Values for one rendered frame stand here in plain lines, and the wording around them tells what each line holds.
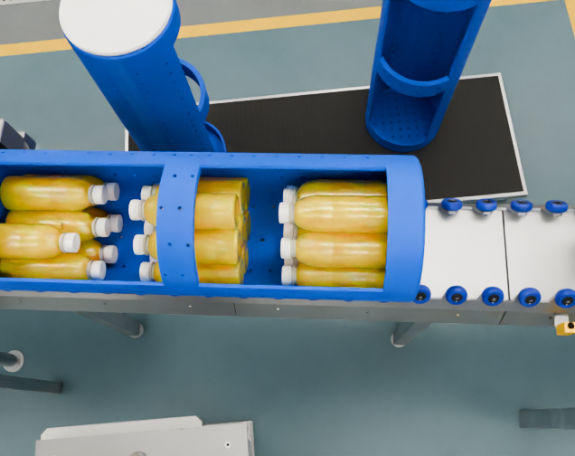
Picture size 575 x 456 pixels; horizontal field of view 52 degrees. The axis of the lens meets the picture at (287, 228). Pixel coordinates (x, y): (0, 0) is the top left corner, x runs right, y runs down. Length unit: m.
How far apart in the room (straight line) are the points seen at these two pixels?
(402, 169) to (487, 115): 1.36
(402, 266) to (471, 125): 1.40
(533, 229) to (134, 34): 1.02
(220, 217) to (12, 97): 1.92
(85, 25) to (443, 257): 1.00
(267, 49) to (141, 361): 1.41
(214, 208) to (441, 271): 0.53
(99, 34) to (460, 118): 1.41
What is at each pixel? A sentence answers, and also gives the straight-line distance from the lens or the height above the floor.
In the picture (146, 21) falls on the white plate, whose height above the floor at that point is 1.04.
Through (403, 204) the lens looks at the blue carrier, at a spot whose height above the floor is 1.23.
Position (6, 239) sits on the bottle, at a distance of 1.24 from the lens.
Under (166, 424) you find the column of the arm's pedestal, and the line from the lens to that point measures 1.23.
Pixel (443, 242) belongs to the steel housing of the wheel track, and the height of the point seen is 0.93.
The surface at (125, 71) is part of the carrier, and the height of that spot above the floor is 0.97.
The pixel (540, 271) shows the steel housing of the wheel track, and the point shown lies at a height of 0.93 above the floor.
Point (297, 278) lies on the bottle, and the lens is 1.14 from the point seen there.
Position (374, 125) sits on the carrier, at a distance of 2.31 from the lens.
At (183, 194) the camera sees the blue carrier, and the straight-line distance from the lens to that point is 1.05.
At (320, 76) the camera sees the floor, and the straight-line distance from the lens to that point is 2.60.
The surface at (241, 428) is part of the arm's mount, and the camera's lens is 1.12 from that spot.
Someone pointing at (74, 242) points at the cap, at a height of 1.12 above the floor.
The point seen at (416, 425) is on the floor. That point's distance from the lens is 2.22.
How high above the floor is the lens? 2.19
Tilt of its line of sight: 72 degrees down
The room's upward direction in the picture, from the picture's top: 10 degrees counter-clockwise
